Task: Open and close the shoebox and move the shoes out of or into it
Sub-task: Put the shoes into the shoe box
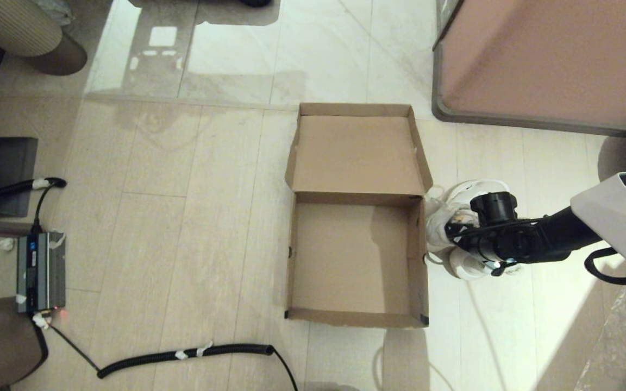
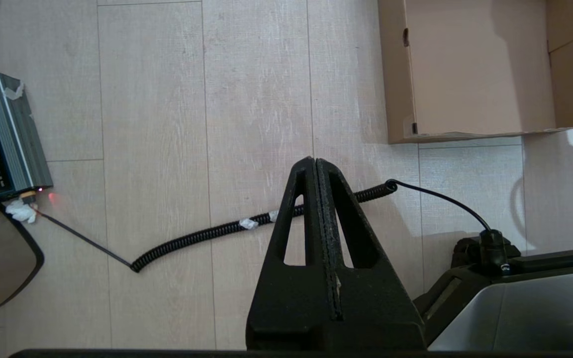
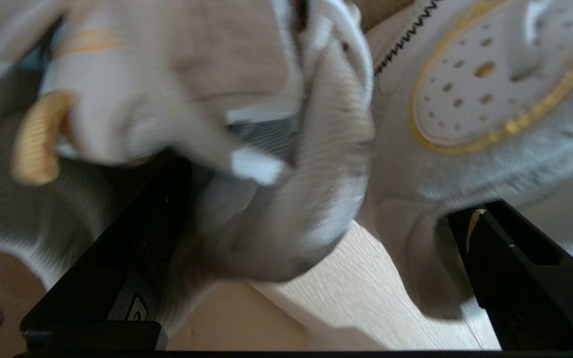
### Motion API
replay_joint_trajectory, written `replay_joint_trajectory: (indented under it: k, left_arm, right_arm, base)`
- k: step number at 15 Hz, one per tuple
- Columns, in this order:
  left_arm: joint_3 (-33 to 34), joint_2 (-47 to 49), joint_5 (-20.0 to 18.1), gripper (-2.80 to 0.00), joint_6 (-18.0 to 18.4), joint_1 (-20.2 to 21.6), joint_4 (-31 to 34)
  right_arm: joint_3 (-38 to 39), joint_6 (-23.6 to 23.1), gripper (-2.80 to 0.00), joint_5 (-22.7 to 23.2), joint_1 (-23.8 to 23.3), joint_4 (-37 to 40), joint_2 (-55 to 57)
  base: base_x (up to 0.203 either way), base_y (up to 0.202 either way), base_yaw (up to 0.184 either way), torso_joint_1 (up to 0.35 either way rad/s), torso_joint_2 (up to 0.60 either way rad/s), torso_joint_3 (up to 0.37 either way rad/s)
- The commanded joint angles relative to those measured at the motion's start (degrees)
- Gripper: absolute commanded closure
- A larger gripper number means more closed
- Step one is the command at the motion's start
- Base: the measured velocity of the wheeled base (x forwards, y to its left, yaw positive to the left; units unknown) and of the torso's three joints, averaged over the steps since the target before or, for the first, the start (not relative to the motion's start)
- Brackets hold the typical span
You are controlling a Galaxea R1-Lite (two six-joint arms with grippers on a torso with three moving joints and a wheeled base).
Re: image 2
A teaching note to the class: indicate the grey power inverter box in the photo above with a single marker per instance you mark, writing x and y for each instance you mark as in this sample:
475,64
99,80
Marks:
3,139

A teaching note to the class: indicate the white tape wad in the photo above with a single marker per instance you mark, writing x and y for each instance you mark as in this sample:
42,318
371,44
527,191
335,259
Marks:
20,211

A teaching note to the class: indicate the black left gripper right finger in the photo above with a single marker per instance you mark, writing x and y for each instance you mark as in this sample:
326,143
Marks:
371,298

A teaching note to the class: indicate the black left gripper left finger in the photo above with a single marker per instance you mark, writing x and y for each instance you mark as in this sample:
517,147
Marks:
291,298

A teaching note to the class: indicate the brown cardboard shoe box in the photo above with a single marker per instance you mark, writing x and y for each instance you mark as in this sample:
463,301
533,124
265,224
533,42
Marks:
475,69

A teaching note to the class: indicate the black and silver robot base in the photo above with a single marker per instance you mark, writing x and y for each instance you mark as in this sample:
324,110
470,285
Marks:
515,308

